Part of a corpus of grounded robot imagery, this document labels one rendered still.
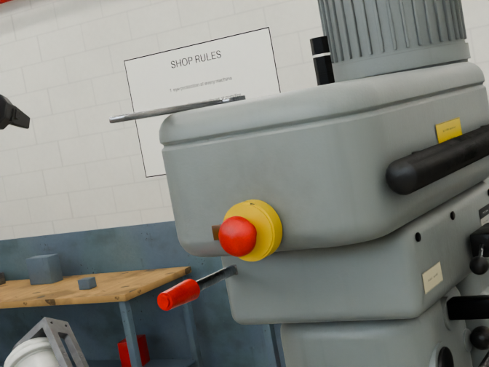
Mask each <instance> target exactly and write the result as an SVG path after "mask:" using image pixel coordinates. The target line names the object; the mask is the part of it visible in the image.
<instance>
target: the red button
mask: <svg viewBox="0 0 489 367"><path fill-rule="evenodd" d="M218 237H219V241H220V245H221V246H222V248H223V249H224V251H225V252H227V253H229V254H230V255H232V256H236V257H242V256H246V255H247V254H249V253H250V252H251V251H252V250H253V249H254V247H255V244H256V237H257V231H256V228H255V226H254V225H253V224H251V223H250V222H249V221H248V220H247V219H246V218H243V217H241V216H232V217H230V218H227V219H226V220H225V221H224V222H223V223H222V224H221V226H220V229H219V233H218Z"/></svg>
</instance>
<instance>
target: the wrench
mask: <svg viewBox="0 0 489 367"><path fill-rule="evenodd" d="M238 100H246V98H245V95H242V96H236V97H232V98H224V99H220V100H211V101H205V102H199V103H196V102H195V103H190V104H186V105H180V106H171V107H166V108H157V109H152V110H147V111H138V112H133V113H129V114H120V115H116V116H112V117H109V122H110V123H111V124H112V123H117V122H125V121H131V120H136V119H144V118H149V117H157V116H161V115H166V114H175V113H177V112H181V111H188V110H192V109H196V108H204V107H208V106H214V105H219V104H223V103H230V102H234V101H238Z"/></svg>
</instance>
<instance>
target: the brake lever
mask: <svg viewBox="0 0 489 367"><path fill-rule="evenodd" d="M237 274H238V271H237V267H236V264H233V265H230V266H228V267H225V268H223V269H221V270H218V271H217V272H214V273H212V274H211V275H208V276H206V277H203V278H202V279H199V280H197V281H195V280H192V279H187V280H184V281H183V282H181V283H178V284H177V285H175V286H173V287H171V288H169V289H168V290H166V291H164V292H162V293H160V294H159V295H158V297H157V303H158V305H159V307H160V308H161V309H163V310H164V311H167V310H170V309H173V308H176V307H179V306H180V305H183V304H186V303H188V302H190V301H193V300H195V299H197V298H198V297H199V294H200V291H202V290H204V289H205V288H208V287H210V286H211V285H214V284H216V283H219V282H220V281H222V280H225V279H226V278H228V277H230V276H232V275H237Z"/></svg>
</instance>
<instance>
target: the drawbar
mask: <svg viewBox="0 0 489 367"><path fill-rule="evenodd" d="M310 45H311V52H312V56H313V55H318V54H322V53H327V52H330V50H329V45H328V40H327V36H320V37H316V38H312V39H310ZM313 61H314V69H315V74H316V78H317V86H320V85H324V84H331V83H335V79H334V74H333V67H332V62H331V57H330V55H325V56H320V57H316V58H313Z"/></svg>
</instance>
